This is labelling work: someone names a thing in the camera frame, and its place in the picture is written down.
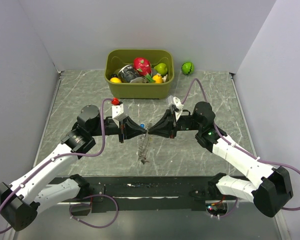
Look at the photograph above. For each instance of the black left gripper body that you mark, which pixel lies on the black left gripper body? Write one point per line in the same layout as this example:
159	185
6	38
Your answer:
110	128

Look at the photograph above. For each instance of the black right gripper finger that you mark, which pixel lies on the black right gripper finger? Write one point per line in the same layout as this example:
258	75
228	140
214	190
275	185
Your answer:
165	122
164	131

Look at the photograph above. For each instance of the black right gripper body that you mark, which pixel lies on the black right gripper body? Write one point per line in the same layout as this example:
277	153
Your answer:
185	122

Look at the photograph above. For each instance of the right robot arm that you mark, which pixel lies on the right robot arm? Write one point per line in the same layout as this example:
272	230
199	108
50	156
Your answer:
269	188

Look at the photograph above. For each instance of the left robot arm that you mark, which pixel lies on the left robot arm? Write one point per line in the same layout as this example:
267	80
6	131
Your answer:
21	200

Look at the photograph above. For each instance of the yellow lemon toy right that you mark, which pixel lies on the yellow lemon toy right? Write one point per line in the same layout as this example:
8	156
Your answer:
157	79

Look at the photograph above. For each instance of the yellow lemon toy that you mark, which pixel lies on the yellow lemon toy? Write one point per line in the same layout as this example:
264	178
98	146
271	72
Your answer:
115	80
157	79

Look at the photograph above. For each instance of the yellow lemon toy left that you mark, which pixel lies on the yellow lemon toy left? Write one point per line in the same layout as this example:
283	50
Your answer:
115	80

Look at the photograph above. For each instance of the green watermelon toy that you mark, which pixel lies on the green watermelon toy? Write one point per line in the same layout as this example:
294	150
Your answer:
187	68

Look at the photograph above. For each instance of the green pear toy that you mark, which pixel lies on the green pear toy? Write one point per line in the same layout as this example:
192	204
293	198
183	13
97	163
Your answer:
161	68

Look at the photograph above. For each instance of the red dragon fruit toy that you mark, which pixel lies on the red dragon fruit toy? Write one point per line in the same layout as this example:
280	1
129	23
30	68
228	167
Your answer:
142	66

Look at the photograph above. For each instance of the olive green plastic bin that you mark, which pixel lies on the olive green plastic bin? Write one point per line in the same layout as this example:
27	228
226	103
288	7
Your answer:
149	89

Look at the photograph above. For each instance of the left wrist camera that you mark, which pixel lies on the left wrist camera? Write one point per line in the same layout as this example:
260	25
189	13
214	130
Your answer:
119	113

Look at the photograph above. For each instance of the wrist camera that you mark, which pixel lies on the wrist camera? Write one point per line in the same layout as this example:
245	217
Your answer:
119	113
175	105

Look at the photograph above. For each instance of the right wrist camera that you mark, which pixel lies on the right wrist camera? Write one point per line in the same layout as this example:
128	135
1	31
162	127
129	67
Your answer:
175	105

